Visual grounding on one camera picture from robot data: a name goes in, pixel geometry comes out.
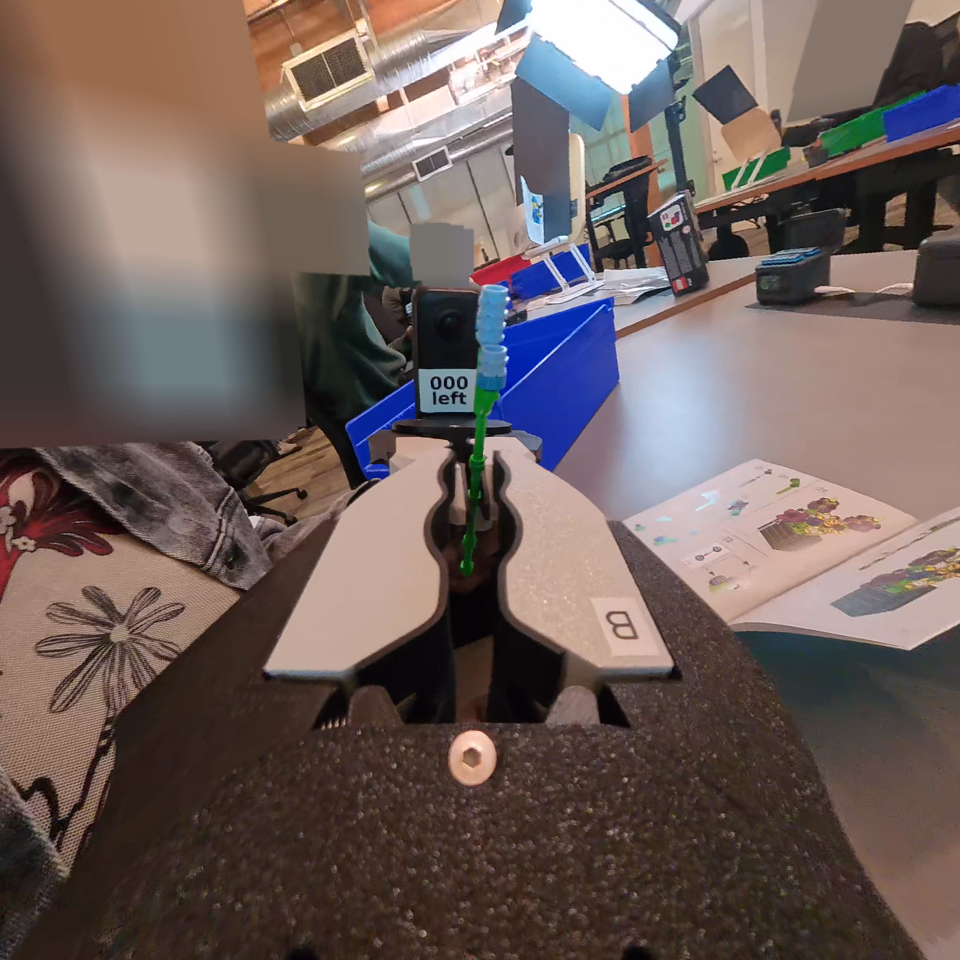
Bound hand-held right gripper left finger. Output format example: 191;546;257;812
262;441;456;682

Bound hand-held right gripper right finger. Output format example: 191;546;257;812
489;448;682;685

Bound blue lego flower stem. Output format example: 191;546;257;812
459;284;513;578

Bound lego instruction booklet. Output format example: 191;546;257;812
622;458;960;651

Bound small black lego box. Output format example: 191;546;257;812
647;192;711;298

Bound green lego baseplate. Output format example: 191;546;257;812
720;144;793;190

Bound stack of green lego plates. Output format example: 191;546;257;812
816;91;931;157

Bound stack of blue lego plates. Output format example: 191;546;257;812
883;84;960;145

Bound large blue plastic bin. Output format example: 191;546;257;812
345;296;621;483

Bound white folding stand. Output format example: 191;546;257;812
525;234;601;303

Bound office chair base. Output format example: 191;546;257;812
208;437;310;528

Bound white papers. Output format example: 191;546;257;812
596;267;674;306

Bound person's grey denim jacket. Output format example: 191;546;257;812
0;441;273;960

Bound person's floral shirt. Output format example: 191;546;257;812
0;448;250;909

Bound ceiling air vent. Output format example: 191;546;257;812
282;31;376;112

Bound black light stand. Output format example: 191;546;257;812
666;96;700;198

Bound studio light panel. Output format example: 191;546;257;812
493;0;685;133

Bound open grey battery case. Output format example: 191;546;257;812
753;209;847;306

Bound background wooden desk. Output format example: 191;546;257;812
693;123;960;252

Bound closed grey case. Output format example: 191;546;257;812
911;227;960;306

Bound round metal air duct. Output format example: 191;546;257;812
264;30;519;145

